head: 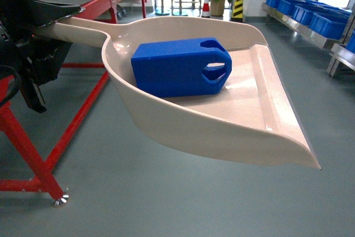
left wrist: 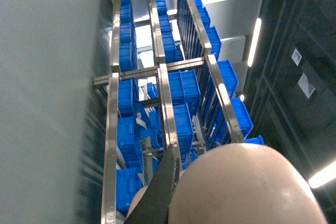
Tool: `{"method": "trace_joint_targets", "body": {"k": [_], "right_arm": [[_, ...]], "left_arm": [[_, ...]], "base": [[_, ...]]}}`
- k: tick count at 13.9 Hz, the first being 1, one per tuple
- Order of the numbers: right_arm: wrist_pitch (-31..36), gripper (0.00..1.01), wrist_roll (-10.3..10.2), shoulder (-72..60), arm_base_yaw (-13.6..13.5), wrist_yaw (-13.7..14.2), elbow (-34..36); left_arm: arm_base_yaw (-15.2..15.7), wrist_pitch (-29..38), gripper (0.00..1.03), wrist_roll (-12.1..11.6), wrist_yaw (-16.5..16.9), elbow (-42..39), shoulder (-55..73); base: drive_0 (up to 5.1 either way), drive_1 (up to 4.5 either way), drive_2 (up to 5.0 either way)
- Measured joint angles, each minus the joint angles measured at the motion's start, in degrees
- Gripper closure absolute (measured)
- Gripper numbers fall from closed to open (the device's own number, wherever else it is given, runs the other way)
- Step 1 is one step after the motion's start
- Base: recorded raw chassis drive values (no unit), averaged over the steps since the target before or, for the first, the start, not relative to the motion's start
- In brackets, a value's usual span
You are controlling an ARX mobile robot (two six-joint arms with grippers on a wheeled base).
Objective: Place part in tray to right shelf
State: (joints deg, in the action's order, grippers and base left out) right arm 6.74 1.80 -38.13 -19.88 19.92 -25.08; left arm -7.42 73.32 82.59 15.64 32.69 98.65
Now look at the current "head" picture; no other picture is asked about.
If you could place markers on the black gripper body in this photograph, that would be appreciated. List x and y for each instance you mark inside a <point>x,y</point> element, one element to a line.
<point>16,19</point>

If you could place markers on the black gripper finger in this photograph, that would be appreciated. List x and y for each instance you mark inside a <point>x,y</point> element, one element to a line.
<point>44,13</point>
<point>41,66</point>

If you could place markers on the blue plastic block part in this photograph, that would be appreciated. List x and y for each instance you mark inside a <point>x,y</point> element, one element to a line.
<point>181,68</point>

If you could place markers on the beige plastic dustpan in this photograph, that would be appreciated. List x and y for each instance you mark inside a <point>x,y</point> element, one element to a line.
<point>250,121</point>

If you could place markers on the stainless steel shelf rack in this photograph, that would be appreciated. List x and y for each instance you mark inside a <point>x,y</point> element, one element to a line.
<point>342,59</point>

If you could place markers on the red white traffic cone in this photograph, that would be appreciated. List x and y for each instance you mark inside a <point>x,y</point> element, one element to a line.
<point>205,9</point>

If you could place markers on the black yellow striped bollard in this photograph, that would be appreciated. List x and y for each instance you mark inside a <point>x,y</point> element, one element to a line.
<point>237,11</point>

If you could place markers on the red metal table frame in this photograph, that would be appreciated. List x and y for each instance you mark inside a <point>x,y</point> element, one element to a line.
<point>41,138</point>

